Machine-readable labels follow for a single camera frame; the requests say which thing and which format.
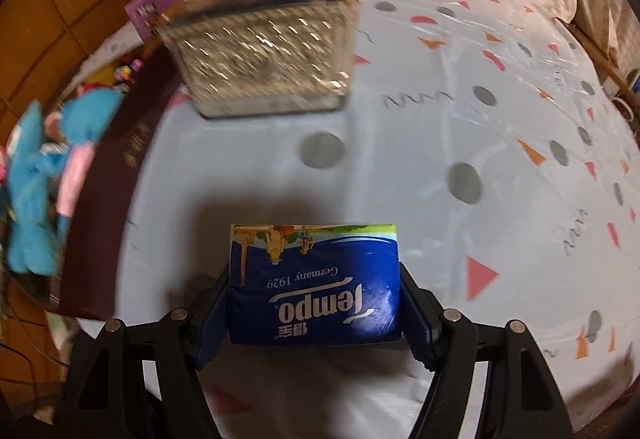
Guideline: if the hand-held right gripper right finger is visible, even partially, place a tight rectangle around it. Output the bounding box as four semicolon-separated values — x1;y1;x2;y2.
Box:
399;261;576;439

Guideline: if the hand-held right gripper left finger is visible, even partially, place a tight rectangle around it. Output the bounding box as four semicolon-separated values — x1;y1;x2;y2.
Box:
62;265;232;439

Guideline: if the blue tissue packet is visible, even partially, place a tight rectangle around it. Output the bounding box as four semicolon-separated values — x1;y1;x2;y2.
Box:
228;221;403;346

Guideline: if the brown tin box gold inside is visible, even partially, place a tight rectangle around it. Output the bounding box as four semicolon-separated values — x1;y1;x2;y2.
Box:
0;44;168;320

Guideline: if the blue plush toy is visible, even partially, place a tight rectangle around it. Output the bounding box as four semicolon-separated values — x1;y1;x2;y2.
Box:
0;86;126;276

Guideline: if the doll with black hair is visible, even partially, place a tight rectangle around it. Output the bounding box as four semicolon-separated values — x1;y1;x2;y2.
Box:
112;59;143;92

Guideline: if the silver ornate tissue box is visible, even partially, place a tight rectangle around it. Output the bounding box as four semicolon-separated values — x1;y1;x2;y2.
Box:
165;0;358;117

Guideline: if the purple cardboard box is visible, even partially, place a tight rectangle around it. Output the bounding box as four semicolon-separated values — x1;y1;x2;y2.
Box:
124;0;201;42

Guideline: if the wooden side table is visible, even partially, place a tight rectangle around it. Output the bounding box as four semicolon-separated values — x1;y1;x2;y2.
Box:
557;16;636;92

